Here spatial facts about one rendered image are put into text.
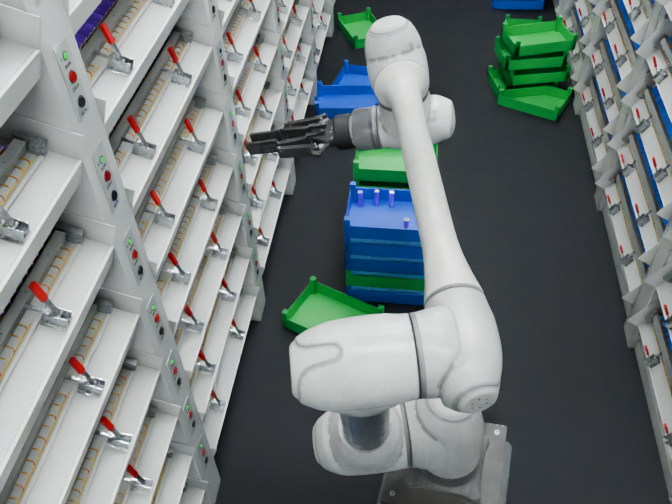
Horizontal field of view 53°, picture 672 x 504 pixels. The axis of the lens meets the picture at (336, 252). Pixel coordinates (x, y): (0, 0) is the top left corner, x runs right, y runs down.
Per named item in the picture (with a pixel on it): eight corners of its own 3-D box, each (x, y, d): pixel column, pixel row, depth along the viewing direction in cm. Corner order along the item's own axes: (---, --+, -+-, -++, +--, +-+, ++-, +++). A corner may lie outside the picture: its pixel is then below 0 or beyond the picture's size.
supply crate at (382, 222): (435, 203, 237) (437, 185, 231) (434, 243, 223) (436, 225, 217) (350, 198, 240) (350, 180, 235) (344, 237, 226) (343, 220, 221)
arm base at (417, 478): (492, 425, 176) (494, 413, 172) (479, 504, 161) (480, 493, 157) (423, 411, 181) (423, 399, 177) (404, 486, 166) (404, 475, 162)
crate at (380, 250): (434, 220, 243) (435, 203, 237) (432, 260, 229) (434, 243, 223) (351, 215, 246) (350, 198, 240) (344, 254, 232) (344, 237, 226)
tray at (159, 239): (220, 124, 184) (227, 96, 177) (152, 291, 141) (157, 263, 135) (148, 101, 181) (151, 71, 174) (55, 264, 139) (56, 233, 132)
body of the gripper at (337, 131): (355, 156, 143) (313, 161, 145) (359, 133, 149) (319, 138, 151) (347, 127, 138) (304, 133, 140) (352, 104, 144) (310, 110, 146)
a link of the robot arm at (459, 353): (492, 276, 104) (405, 286, 104) (523, 378, 92) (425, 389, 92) (485, 325, 114) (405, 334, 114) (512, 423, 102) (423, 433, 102)
